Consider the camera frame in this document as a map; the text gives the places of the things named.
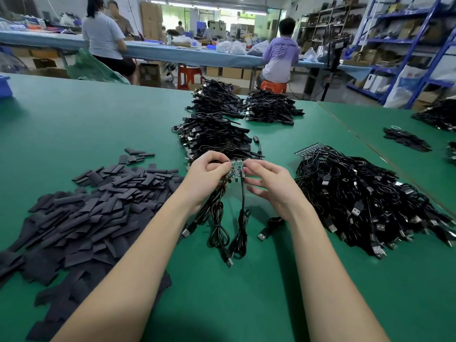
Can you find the person's right hand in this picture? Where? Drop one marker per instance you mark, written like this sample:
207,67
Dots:
278,187

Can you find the person's left hand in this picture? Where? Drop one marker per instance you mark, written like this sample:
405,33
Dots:
203,178

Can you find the pile of black sleeve strips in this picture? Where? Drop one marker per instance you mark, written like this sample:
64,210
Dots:
71,224

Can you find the person's left forearm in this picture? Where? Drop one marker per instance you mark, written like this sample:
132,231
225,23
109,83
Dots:
117,285

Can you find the person's right forearm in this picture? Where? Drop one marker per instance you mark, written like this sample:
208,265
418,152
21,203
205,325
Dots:
335,285

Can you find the orange plastic stool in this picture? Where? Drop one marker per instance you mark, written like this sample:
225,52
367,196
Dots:
273,87

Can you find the red plastic stool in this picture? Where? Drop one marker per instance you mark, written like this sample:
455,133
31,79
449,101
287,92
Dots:
189,76

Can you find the small upright cardboard box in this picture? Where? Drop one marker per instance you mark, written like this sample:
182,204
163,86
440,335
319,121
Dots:
150,74

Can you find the black tripod stand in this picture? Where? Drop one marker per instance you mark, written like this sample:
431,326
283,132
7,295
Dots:
333,54

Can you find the green plastic bag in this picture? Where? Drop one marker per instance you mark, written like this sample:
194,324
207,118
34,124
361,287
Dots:
96,67

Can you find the white plastic bag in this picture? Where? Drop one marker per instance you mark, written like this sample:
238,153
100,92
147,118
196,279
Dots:
404,89

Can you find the dark storage shelf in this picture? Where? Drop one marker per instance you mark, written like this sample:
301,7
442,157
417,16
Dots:
326,23

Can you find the open cardboard box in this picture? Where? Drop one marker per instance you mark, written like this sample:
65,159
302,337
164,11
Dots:
50,72

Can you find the long blue work table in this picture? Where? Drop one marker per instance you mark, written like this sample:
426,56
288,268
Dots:
43,40

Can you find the blue metal shelving rack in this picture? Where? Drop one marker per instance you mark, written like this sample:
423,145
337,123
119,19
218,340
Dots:
399,12

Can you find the blue plastic bin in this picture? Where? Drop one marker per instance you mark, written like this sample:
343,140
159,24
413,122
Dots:
4,85

